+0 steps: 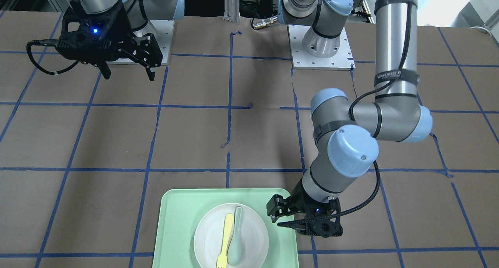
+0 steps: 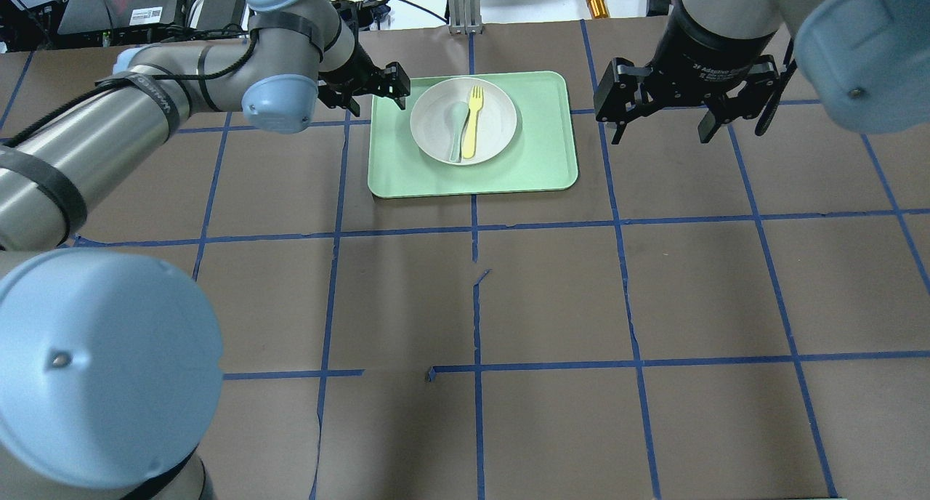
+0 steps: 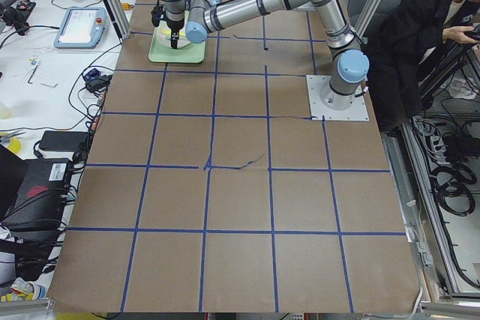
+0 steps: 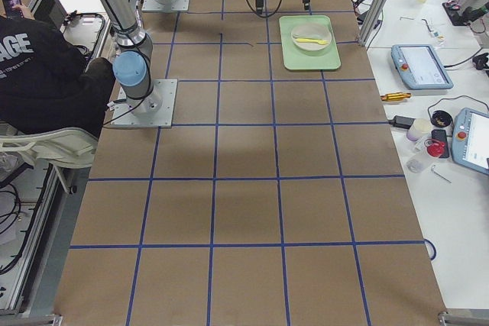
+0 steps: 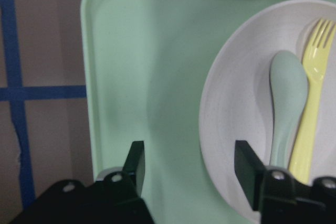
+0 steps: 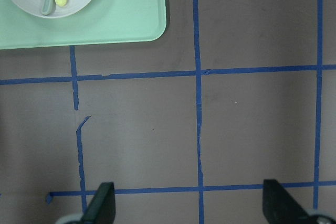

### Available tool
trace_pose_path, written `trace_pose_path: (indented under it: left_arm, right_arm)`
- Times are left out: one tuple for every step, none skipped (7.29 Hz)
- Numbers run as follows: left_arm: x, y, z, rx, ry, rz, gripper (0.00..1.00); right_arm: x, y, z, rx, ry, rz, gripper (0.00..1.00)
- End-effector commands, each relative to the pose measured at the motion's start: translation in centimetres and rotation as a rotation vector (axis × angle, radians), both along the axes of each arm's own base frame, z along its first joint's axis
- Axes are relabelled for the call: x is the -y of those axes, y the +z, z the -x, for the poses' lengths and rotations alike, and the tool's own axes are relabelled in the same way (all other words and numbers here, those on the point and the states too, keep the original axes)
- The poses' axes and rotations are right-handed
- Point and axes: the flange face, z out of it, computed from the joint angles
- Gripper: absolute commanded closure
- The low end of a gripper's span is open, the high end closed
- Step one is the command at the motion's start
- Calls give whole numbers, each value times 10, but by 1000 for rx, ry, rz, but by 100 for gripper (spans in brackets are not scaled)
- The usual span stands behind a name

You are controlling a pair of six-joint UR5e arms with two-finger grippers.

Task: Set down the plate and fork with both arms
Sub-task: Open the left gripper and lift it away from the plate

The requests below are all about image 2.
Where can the black power adapter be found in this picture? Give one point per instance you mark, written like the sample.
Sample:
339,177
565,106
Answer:
217,17

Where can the light green tray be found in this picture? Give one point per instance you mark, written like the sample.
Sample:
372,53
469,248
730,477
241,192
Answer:
541,157

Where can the grey green plastic spoon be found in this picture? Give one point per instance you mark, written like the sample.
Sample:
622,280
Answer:
456,116

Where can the yellow plastic fork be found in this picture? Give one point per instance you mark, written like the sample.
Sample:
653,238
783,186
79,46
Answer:
469,137

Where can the white round plate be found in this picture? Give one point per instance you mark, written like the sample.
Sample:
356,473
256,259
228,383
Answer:
497,122

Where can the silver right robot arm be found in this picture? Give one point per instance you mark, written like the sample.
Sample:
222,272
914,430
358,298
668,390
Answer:
867,61

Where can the aluminium camera post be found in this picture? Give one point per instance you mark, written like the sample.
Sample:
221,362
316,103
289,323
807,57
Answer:
464,17

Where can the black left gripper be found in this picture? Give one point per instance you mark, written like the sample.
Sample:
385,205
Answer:
355,66

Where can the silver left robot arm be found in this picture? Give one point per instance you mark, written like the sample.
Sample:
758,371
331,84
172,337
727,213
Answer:
110,361

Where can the orange metal cylinder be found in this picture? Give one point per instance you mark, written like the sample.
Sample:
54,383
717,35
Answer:
598,8

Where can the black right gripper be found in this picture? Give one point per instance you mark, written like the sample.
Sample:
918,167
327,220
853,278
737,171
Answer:
708,49

